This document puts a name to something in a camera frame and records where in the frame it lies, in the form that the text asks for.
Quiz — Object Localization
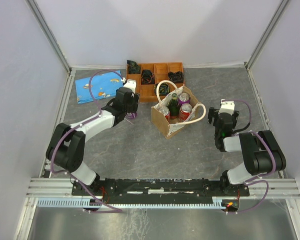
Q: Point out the purple soda can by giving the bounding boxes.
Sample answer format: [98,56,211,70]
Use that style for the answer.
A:
[177,92,190,106]
[126,112,137,120]

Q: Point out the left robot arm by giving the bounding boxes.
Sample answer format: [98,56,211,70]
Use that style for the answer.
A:
[46,87,139,195]

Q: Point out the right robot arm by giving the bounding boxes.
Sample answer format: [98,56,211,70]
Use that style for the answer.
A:
[208,106,286,196]

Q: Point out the brown canvas bag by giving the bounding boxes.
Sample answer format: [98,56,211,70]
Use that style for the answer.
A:
[151,80,206,140]

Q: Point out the blue patterned cloth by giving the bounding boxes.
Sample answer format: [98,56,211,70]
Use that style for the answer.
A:
[75,72,123,104]

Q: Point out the right red soda can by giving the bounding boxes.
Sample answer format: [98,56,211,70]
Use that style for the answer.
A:
[178,103,192,122]

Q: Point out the red soda can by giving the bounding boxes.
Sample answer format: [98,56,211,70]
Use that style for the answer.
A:
[159,106,170,121]
[178,103,192,122]

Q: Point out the black rolled tie middle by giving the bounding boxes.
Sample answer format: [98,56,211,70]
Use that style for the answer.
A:
[141,69,154,85]

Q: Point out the black rolled tie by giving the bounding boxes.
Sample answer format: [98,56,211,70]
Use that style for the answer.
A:
[141,69,154,85]
[168,71,184,84]

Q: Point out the wooden compartment tray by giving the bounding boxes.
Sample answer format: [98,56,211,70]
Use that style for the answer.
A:
[126,62,185,103]

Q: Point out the dark rolled tie top-left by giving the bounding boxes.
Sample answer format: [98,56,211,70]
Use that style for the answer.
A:
[127,60,141,75]

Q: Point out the green glass bottle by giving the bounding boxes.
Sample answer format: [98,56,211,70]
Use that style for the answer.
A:
[168,93,180,120]

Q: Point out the dark rolled tie bottom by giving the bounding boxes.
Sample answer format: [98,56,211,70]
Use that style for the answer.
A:
[154,83,170,96]

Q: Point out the left red soda can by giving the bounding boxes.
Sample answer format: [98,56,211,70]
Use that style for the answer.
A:
[159,106,170,121]

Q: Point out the black rolled tie right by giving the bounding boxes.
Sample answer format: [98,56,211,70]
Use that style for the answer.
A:
[168,71,184,84]

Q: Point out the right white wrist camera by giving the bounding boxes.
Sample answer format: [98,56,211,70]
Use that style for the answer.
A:
[219,99,235,115]

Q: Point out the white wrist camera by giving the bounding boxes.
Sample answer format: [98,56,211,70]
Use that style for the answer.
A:
[219,99,235,115]
[121,78,137,94]

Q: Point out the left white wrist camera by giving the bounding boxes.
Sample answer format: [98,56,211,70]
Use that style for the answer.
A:
[121,78,137,94]

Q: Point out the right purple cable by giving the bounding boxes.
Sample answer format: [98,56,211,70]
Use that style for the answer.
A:
[224,99,278,215]

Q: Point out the purple cable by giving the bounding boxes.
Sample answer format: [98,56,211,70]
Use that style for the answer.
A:
[224,99,278,215]
[50,69,127,215]

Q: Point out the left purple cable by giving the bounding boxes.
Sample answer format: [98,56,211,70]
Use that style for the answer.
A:
[50,69,127,215]

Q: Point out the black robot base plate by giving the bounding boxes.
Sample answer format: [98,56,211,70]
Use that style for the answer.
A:
[72,177,250,205]

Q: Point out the aluminium frame rail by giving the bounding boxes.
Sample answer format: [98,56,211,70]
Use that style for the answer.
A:
[26,178,300,200]

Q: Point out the blue slotted cable duct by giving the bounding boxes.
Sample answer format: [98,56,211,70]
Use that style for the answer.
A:
[37,197,225,210]

